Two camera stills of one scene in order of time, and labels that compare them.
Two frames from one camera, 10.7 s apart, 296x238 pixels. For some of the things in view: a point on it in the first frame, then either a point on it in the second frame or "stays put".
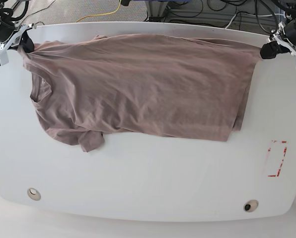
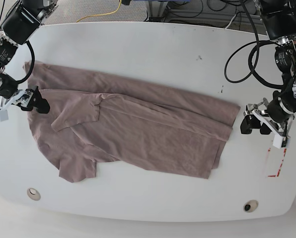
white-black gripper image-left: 3,33 to 24,98
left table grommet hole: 34,194 stays put
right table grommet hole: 251,205 stays put
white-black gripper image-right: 290,36 to 278,113
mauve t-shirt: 183,86 to 97,115
